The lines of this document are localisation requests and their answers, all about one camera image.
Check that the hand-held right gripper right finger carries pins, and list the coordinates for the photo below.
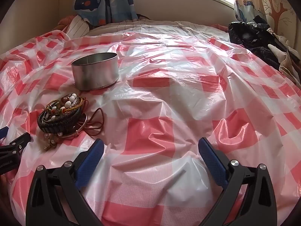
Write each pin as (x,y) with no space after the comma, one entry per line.
(212,160)

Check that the blue whale print curtain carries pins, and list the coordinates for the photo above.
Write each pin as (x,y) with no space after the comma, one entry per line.
(101,2)

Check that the striped bed sheet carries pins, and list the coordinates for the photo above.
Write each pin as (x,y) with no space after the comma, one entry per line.
(152,23)

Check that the round metal tin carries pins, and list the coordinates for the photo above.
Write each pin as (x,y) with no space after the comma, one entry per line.
(95,73)

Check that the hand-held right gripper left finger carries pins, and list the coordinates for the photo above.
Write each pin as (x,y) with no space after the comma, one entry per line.
(90,156)

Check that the thin metal bangle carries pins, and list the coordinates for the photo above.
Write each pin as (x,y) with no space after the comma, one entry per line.
(85,122)

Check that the red white checkered plastic sheet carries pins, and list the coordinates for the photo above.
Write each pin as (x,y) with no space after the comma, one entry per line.
(178,94)

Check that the tree print curtain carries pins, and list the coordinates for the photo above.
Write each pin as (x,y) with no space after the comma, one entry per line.
(263,0)

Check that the pile of black clothes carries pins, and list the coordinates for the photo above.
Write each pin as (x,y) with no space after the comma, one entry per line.
(249,35)

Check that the white cloth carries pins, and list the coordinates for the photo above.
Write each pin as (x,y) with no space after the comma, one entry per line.
(285,58)

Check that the orange pillow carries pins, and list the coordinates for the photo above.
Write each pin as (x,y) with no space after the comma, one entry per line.
(67,21)

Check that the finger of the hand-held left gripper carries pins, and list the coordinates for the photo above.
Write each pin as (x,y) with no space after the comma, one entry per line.
(3,133)
(20,141)

